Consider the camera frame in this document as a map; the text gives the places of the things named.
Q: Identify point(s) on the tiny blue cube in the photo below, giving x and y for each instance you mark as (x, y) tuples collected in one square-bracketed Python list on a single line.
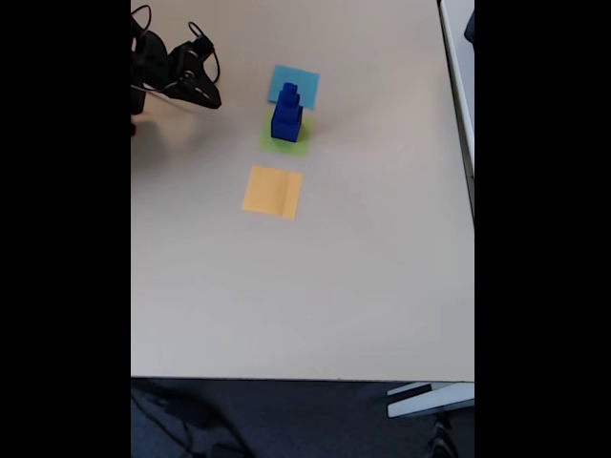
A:
[(289, 87)]

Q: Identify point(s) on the dark blue chair back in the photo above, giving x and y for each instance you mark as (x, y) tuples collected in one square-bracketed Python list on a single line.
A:
[(470, 26)]

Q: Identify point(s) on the white table foot bar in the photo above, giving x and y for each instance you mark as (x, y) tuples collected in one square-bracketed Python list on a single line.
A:
[(429, 401)]

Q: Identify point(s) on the small blue cube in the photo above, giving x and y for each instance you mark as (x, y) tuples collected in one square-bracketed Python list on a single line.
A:
[(288, 101)]

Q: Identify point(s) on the green paper square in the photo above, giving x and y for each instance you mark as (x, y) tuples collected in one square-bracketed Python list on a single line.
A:
[(305, 145)]

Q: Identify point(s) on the blue paper square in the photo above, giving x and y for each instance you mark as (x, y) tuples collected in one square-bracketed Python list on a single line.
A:
[(308, 86)]

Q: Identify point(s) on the orange paper square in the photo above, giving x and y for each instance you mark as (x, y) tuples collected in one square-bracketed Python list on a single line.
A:
[(272, 193)]

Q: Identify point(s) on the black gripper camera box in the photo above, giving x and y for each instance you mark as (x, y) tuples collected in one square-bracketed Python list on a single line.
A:
[(200, 47)]

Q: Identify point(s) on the large blue cube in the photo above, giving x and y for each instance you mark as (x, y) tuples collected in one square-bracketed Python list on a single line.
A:
[(285, 133)]

